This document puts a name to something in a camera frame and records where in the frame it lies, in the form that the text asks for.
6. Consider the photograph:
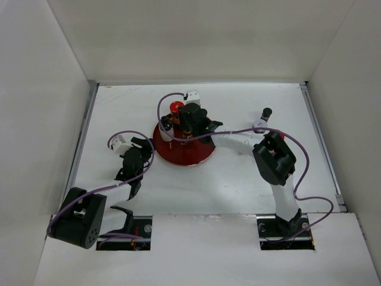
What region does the round red lacquer tray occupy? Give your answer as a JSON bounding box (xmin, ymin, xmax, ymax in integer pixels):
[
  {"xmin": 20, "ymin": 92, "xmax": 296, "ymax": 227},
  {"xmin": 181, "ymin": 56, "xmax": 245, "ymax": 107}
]
[{"xmin": 152, "ymin": 125, "xmax": 215, "ymax": 166}]

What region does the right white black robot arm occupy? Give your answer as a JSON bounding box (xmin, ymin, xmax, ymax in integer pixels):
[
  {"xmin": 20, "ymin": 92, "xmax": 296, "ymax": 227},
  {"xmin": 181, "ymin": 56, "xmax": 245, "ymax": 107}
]
[{"xmin": 179, "ymin": 103, "xmax": 301, "ymax": 236}]

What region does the black-cap spice bottle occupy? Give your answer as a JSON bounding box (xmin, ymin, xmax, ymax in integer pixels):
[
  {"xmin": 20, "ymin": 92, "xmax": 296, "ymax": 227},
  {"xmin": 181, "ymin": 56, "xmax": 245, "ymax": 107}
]
[
  {"xmin": 181, "ymin": 127, "xmax": 193, "ymax": 145},
  {"xmin": 159, "ymin": 116, "xmax": 174, "ymax": 142}
]

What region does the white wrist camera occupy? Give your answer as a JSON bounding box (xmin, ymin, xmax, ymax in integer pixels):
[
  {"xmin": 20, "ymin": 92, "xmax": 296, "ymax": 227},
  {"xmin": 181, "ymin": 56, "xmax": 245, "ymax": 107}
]
[
  {"xmin": 109, "ymin": 135, "xmax": 133, "ymax": 156},
  {"xmin": 183, "ymin": 90, "xmax": 201, "ymax": 106}
]

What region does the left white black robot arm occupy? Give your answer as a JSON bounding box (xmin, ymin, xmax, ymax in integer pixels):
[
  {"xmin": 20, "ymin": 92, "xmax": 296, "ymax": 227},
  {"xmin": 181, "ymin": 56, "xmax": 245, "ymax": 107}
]
[{"xmin": 46, "ymin": 137, "xmax": 155, "ymax": 249}]

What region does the black-cap spice bottle front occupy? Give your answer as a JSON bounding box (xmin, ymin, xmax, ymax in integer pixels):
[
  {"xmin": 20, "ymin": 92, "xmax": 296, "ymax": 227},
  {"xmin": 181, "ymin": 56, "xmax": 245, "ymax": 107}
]
[{"xmin": 159, "ymin": 116, "xmax": 174, "ymax": 142}]

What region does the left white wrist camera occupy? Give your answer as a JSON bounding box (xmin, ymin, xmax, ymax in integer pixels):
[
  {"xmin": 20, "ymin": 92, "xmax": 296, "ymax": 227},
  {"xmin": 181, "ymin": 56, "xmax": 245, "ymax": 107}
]
[{"xmin": 109, "ymin": 135, "xmax": 133, "ymax": 156}]

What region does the purple cable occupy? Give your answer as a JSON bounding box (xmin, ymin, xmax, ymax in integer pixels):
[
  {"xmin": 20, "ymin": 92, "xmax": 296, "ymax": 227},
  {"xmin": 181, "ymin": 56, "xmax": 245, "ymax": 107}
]
[
  {"xmin": 156, "ymin": 92, "xmax": 335, "ymax": 239},
  {"xmin": 47, "ymin": 130, "xmax": 155, "ymax": 248}
]

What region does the small black-cap dark bottle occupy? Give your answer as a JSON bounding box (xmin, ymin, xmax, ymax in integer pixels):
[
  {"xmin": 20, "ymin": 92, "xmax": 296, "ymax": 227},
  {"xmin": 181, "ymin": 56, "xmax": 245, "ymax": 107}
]
[{"xmin": 260, "ymin": 107, "xmax": 273, "ymax": 122}]

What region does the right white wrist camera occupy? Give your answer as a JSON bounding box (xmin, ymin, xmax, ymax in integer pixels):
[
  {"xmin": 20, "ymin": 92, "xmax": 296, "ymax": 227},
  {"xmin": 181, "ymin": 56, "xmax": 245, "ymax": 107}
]
[{"xmin": 183, "ymin": 90, "xmax": 201, "ymax": 106}]

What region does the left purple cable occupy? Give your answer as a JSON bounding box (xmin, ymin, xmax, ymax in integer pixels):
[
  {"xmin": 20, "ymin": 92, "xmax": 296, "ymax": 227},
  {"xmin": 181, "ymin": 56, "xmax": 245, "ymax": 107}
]
[{"xmin": 47, "ymin": 130, "xmax": 155, "ymax": 248}]

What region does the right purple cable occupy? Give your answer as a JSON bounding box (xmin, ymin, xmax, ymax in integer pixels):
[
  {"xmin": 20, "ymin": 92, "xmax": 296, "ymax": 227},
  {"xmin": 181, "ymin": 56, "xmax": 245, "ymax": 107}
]
[{"xmin": 156, "ymin": 92, "xmax": 335, "ymax": 239}]

